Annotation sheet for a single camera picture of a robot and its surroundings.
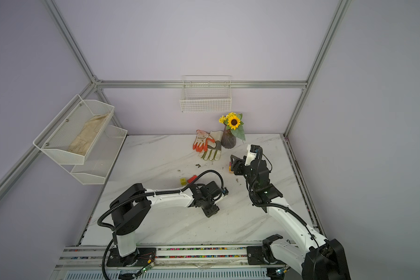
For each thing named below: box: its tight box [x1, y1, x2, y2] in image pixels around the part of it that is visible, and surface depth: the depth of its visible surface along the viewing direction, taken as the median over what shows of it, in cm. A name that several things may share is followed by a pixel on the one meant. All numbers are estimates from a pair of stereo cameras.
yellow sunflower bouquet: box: [218, 112, 246, 142], surface depth 96 cm
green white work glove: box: [200, 130, 224, 161], surface depth 114 cm
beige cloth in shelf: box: [68, 112, 110, 156], surface depth 80 cm
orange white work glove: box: [192, 129, 216, 153], surface depth 117 cm
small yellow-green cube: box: [179, 177, 188, 187], surface depth 98 cm
